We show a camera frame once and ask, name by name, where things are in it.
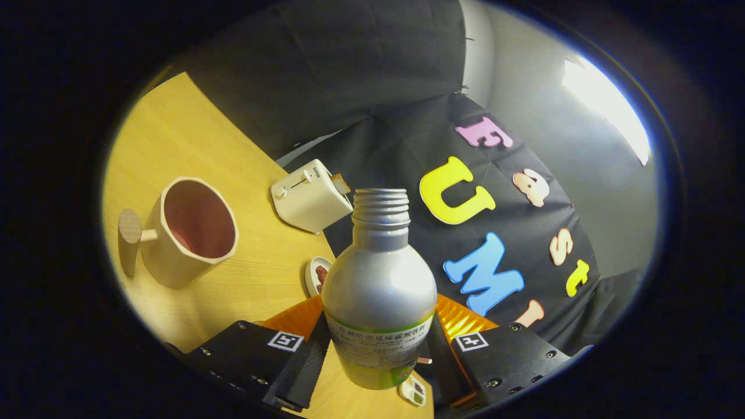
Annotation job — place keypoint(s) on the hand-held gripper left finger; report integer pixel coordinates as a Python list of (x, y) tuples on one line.
[(302, 372)]

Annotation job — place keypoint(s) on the wooden table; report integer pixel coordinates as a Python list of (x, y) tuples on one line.
[(256, 273)]

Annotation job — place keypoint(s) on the cream toaster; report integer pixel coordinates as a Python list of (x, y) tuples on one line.
[(305, 203)]

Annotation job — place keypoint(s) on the toast slice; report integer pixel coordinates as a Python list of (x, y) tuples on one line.
[(340, 183)]

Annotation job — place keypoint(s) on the brown meat slice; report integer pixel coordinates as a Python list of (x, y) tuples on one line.
[(320, 276)]

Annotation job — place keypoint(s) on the small white plate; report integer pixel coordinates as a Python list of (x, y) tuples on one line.
[(310, 276)]

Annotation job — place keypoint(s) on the white divided tray of beans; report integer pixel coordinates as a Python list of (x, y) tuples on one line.
[(414, 393)]

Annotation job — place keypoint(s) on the silver bottle with green label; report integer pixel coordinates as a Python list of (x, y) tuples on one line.
[(378, 285)]

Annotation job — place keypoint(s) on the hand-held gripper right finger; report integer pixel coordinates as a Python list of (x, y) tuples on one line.
[(454, 372)]

